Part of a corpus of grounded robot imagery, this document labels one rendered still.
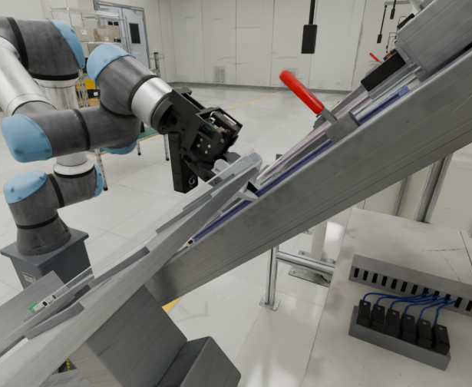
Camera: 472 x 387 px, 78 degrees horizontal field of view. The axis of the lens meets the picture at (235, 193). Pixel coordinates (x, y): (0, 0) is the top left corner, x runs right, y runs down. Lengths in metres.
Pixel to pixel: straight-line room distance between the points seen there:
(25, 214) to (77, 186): 0.16
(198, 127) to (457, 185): 1.62
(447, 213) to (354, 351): 1.42
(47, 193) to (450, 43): 0.98
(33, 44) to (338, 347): 0.93
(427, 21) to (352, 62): 8.84
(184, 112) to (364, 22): 8.78
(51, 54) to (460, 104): 0.83
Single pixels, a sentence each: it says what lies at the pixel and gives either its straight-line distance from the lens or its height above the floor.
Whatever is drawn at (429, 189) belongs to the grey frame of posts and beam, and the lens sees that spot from 1.08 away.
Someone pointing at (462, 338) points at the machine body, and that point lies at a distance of 0.76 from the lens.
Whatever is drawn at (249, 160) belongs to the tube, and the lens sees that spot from 0.20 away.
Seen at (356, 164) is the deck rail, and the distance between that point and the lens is 0.31.
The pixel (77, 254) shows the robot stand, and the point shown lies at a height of 0.49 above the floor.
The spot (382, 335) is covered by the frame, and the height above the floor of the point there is 0.65.
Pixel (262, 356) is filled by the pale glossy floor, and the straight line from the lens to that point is 1.36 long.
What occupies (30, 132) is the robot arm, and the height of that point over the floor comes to 1.01.
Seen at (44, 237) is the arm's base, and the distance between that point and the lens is 1.08.
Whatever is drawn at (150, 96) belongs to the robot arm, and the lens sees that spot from 0.49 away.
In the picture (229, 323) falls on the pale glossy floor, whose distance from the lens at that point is 1.45.
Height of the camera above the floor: 1.12
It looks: 26 degrees down
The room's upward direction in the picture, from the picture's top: straight up
